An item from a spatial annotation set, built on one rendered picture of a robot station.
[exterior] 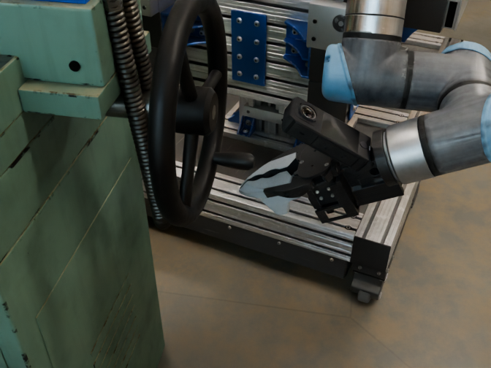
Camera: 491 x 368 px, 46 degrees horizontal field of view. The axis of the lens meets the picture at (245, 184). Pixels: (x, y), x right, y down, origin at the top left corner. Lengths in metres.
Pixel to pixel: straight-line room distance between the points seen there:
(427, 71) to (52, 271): 0.55
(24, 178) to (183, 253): 1.01
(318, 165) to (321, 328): 0.83
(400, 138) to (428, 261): 1.06
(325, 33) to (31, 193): 0.67
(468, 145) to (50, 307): 0.56
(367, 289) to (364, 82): 0.86
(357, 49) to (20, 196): 0.44
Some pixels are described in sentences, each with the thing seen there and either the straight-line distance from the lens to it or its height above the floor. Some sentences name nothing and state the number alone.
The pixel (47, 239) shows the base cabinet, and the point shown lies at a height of 0.66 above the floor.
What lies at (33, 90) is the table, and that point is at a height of 0.87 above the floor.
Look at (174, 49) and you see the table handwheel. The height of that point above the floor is 0.93.
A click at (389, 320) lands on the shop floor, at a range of 1.56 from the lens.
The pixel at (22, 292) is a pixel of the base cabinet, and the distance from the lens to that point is 0.76.
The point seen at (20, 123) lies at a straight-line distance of 0.70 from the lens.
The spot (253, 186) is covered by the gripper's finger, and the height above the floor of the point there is 0.70.
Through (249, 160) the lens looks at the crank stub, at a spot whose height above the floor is 0.71.
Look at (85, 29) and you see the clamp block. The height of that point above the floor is 0.94.
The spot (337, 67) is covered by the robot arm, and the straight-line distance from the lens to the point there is 0.75.
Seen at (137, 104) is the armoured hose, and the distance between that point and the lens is 0.71.
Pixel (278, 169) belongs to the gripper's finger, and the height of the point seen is 0.72.
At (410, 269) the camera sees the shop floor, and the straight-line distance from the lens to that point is 1.69.
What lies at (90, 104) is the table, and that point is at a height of 0.86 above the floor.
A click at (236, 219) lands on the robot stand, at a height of 0.15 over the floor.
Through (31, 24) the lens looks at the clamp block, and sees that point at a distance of 0.67.
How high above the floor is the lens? 1.18
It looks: 38 degrees down
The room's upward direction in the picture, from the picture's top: straight up
